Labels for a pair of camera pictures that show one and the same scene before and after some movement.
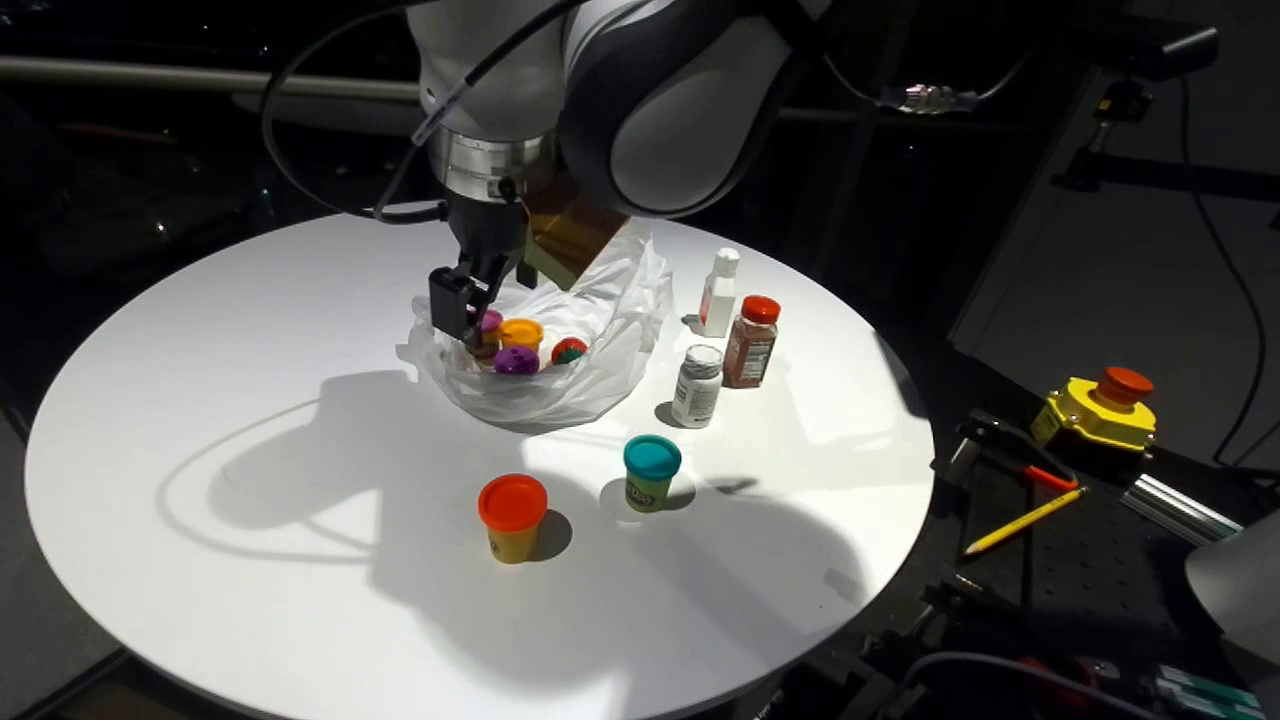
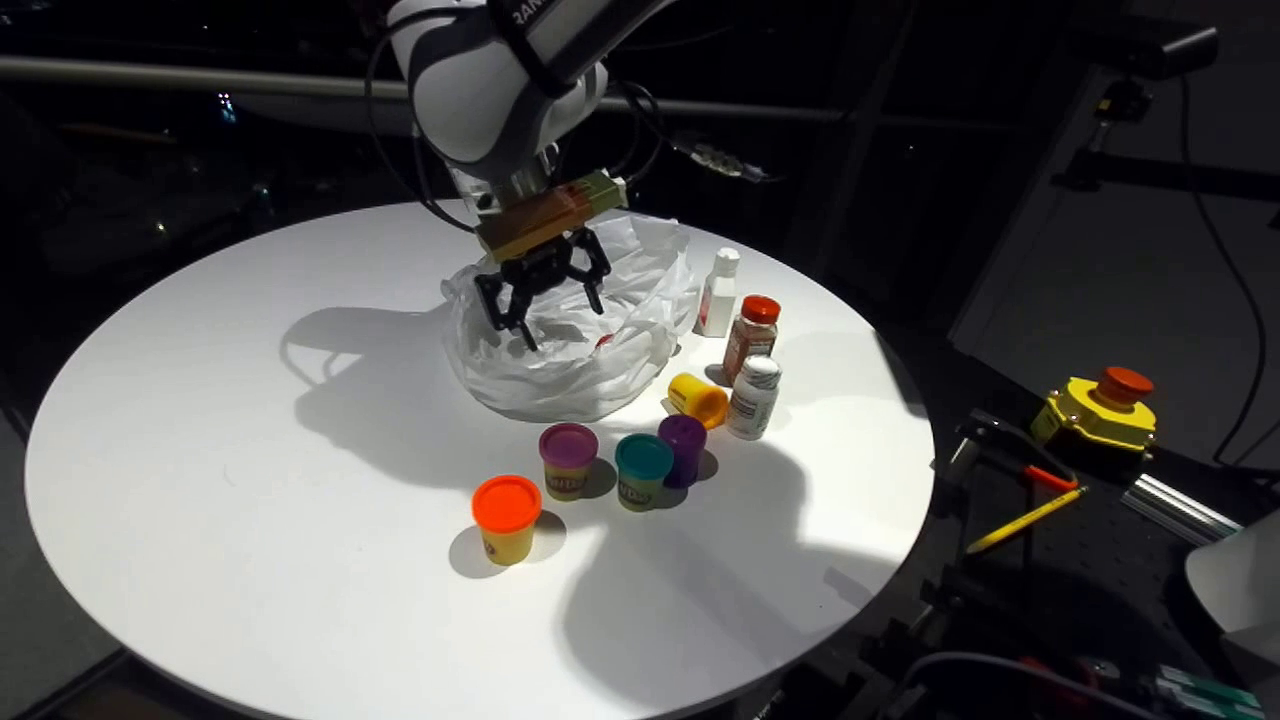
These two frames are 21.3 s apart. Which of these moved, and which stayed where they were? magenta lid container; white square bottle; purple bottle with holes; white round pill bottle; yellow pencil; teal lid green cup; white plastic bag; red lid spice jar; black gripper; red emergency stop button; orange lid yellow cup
Moved: white plastic bag; white round pill bottle; purple bottle with holes; magenta lid container; black gripper
Stayed: red lid spice jar; red emergency stop button; yellow pencil; orange lid yellow cup; white square bottle; teal lid green cup
